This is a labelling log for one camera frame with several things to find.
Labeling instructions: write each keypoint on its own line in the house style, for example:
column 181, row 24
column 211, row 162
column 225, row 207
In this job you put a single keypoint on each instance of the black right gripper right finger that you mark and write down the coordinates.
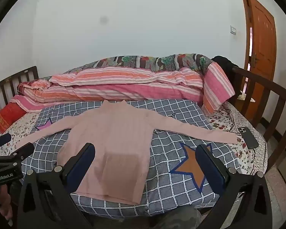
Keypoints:
column 255, row 208

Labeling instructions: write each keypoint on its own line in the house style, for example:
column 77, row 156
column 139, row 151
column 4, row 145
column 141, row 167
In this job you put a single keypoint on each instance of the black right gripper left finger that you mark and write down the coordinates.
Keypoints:
column 45, row 200

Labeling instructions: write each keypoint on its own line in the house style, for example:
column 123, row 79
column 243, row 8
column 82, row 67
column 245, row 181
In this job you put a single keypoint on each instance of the pink knit sweater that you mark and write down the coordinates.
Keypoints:
column 122, row 136

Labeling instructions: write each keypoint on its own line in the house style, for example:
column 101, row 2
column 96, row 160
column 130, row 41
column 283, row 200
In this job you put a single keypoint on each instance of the person's left hand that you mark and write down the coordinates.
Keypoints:
column 5, row 203

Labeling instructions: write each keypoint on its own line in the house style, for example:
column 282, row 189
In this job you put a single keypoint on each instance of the black smartphone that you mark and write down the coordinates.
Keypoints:
column 248, row 137

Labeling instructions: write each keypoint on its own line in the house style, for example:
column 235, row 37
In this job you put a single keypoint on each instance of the grey checked bedsheet with stars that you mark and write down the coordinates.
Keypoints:
column 164, row 189

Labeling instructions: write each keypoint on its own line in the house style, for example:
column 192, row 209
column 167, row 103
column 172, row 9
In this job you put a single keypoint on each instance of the red pillow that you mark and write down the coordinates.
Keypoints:
column 10, row 114

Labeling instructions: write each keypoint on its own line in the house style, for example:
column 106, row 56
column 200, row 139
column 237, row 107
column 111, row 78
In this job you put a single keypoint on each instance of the floral white bedsheet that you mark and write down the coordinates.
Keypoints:
column 227, row 118

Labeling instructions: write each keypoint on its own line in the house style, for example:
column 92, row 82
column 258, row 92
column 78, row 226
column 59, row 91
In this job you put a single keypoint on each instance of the dark wooden headboard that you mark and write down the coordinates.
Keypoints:
column 8, row 86

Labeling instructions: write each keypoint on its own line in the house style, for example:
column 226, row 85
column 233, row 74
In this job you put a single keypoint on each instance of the pink striped quilt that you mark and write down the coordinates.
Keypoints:
column 209, row 90

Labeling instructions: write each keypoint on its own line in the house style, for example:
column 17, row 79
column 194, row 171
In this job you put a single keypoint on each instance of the black garment on footboard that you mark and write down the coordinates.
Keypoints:
column 227, row 67

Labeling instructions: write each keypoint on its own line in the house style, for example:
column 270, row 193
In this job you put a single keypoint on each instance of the floral patchwork blanket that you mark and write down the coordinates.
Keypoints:
column 195, row 62

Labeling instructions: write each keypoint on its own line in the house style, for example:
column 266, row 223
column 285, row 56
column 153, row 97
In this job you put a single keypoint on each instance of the brown wooden door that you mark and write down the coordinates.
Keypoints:
column 260, row 54

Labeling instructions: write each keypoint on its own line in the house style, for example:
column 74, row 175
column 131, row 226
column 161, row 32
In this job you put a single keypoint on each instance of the white wall switch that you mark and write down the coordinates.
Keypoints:
column 233, row 30

